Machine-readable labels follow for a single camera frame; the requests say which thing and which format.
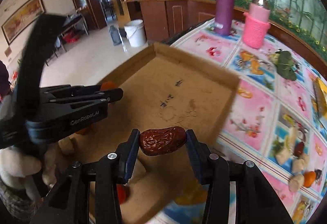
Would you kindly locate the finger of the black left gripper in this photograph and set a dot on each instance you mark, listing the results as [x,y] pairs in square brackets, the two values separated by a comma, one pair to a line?
[68,90]
[86,100]

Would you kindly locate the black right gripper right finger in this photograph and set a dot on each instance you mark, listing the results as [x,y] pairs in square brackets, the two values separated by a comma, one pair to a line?
[211,170]

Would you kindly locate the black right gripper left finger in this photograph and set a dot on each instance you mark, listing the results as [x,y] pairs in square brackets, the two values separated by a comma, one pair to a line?
[113,169]

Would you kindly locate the orange tangerine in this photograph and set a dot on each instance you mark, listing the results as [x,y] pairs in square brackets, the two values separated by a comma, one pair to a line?
[192,195]
[107,86]
[309,178]

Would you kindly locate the large red jujube date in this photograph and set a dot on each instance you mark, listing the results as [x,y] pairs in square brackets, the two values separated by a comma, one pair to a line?
[155,142]

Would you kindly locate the white gloved left hand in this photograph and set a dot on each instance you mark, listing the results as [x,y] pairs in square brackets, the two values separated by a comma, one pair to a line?
[17,169]

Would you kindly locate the red tomato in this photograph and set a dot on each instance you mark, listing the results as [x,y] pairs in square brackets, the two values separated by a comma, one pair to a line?
[123,192]

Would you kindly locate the floral plastic tablecloth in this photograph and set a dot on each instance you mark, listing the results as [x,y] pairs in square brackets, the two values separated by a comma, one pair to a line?
[273,120]

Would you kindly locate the brown cardboard tray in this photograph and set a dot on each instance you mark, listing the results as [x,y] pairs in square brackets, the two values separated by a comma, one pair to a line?
[163,87]

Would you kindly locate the beige cake piece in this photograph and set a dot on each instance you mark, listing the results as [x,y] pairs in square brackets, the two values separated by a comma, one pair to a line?
[296,183]
[297,166]

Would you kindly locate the white plastic bucket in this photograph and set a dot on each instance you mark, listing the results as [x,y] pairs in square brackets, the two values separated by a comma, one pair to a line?
[135,33]

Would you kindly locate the round beige cake ball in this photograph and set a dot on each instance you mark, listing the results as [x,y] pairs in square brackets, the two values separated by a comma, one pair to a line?
[305,158]

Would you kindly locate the dark chestnut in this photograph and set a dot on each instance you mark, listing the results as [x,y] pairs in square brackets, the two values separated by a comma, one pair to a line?
[318,173]

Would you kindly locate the wooden cabinet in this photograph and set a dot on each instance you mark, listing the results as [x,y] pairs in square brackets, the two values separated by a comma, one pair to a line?
[165,19]

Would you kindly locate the green leaf wrapped dumpling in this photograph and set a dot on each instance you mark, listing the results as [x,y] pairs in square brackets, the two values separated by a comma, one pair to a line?
[284,64]

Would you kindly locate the pink knitted sleeve jar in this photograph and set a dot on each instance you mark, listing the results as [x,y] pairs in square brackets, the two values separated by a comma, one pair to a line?
[256,23]

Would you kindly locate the purple thermos bottle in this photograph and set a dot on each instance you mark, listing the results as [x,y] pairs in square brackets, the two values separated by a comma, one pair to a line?
[224,16]

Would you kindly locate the framed wall painting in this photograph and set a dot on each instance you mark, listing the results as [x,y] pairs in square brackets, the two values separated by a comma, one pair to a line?
[21,19]

